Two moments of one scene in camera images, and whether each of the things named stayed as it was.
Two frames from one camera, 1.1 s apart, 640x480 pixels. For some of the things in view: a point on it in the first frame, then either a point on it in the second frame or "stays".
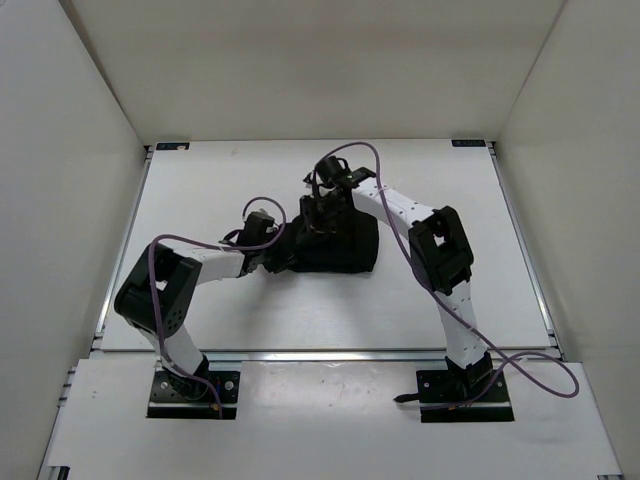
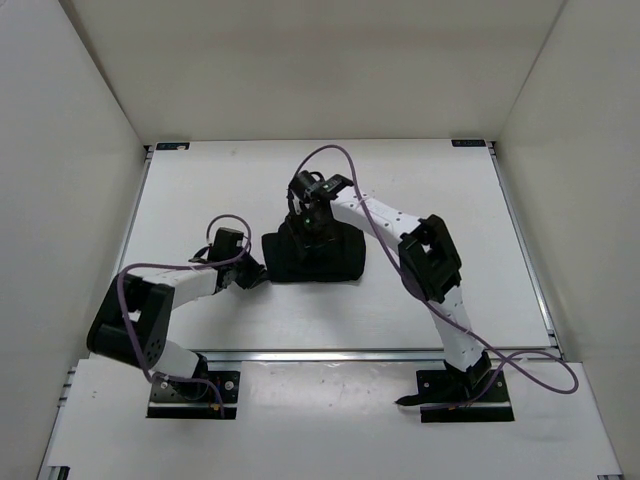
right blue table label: x=468 y=143 stays
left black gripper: x=281 y=263 to x=253 y=278
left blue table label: x=173 y=145 stays
